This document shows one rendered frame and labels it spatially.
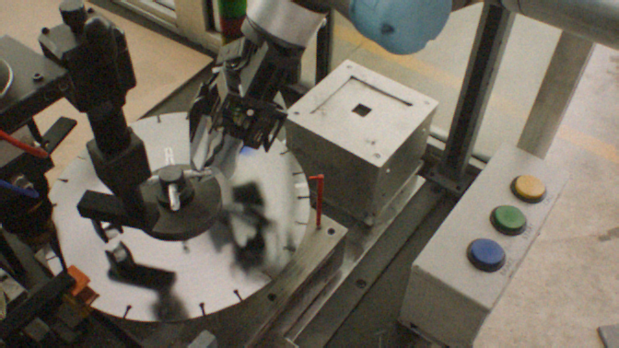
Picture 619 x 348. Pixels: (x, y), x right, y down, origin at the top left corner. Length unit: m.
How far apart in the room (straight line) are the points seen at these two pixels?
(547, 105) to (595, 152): 1.48
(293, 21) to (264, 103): 0.09
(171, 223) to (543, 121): 0.55
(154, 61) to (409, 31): 0.86
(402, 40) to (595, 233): 1.67
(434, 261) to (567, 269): 1.25
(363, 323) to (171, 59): 0.71
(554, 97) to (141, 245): 0.60
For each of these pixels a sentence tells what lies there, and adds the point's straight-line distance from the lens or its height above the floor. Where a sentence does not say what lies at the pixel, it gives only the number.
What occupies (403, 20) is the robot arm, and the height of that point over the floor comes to 1.25.
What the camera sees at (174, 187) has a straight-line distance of 0.70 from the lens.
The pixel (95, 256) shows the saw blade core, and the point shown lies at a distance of 0.72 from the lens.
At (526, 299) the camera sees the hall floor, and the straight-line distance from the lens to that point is 1.88.
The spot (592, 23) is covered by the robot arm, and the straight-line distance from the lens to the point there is 0.51.
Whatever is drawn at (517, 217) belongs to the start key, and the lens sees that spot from 0.83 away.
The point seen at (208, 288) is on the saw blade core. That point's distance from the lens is 0.67.
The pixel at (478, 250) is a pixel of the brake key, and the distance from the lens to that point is 0.78.
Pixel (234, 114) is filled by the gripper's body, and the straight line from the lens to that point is 0.62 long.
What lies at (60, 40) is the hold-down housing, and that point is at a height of 1.25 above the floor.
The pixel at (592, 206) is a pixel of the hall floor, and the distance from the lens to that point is 2.19.
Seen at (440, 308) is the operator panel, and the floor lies 0.84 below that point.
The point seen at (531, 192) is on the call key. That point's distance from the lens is 0.86.
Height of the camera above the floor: 1.52
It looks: 49 degrees down
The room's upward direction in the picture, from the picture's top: 2 degrees clockwise
